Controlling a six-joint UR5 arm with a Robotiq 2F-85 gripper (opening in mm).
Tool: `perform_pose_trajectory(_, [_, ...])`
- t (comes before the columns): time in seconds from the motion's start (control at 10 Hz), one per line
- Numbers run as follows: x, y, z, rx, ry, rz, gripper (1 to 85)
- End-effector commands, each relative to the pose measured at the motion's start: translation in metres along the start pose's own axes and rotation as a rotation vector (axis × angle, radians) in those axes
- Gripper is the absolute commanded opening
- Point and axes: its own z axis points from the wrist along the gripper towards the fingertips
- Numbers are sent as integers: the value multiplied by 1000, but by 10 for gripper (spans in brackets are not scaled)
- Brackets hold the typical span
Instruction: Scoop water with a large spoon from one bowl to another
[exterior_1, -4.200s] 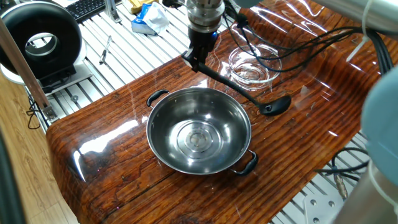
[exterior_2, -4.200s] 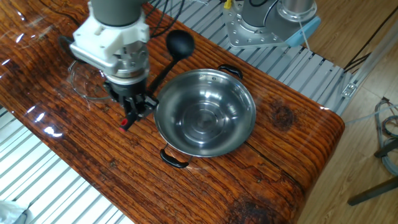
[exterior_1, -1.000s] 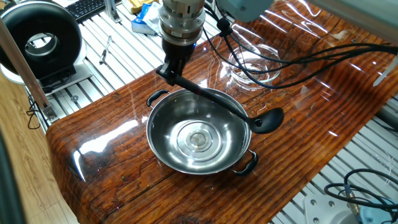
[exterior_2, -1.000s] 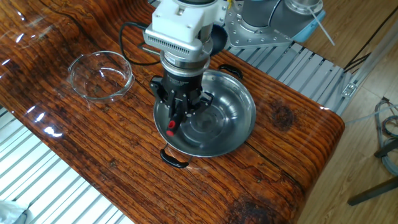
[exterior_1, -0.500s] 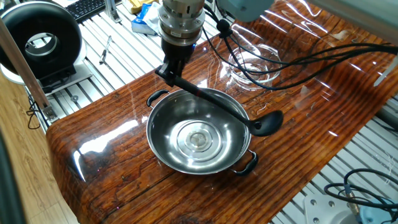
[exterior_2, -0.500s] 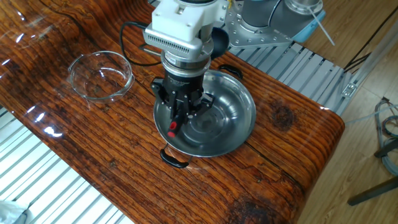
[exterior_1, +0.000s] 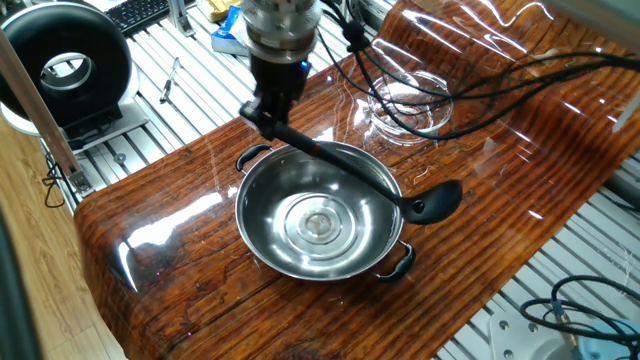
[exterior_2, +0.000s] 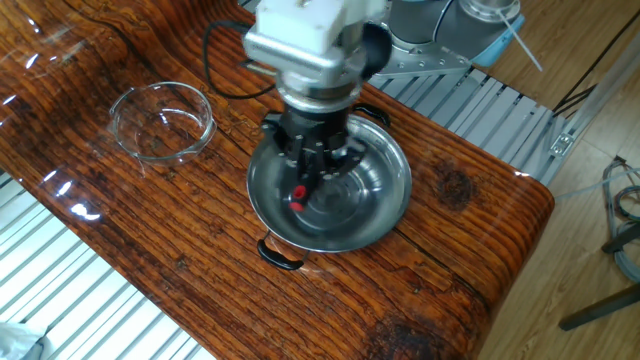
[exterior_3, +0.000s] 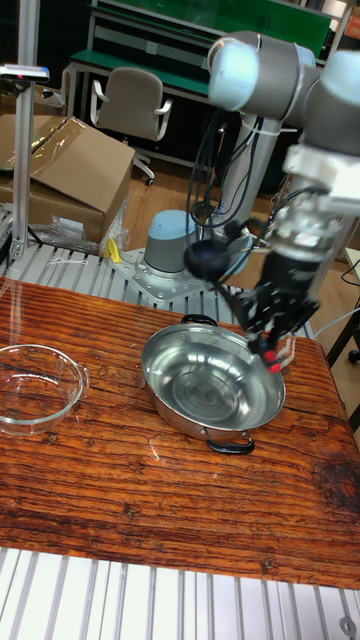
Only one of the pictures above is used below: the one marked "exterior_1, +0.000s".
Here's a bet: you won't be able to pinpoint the small metal hand tool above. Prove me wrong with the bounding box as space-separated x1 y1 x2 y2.
158 55 181 105

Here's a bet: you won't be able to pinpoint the steel pot black handles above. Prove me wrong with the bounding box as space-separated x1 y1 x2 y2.
233 139 417 285

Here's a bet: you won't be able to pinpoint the dark base cables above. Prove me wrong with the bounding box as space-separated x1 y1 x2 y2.
518 273 640 351

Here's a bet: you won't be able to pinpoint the black keyboard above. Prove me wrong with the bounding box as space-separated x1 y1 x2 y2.
103 0 172 37

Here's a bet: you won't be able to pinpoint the yellow packet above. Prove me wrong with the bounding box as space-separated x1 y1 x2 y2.
207 0 242 24

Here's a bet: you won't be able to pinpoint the black frame post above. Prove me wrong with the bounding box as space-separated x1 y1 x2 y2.
0 204 45 360

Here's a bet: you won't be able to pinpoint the metal post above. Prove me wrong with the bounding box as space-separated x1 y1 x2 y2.
166 0 197 38

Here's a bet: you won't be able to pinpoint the clear glass bowl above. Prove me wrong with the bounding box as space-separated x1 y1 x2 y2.
367 69 455 146

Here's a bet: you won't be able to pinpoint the blue box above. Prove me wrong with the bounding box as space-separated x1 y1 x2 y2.
209 4 251 57

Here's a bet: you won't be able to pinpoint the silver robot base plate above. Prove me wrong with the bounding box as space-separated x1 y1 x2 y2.
487 310 584 360

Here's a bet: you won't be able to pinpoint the brown frame bar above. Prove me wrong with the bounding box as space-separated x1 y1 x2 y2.
0 29 96 198

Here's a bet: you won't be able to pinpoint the thin black cable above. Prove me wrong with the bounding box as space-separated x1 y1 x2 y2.
41 151 77 210

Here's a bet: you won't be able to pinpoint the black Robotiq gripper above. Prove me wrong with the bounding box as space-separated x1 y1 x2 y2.
239 53 310 141

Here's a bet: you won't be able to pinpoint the wood-grain vinyl table cover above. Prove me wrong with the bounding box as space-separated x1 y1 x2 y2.
73 0 640 360

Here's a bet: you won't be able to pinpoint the black ladle red-tipped handle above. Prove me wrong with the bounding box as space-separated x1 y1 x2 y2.
238 99 465 226

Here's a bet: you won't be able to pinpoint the black ring-shaped device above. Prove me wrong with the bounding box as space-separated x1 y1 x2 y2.
0 1 150 154

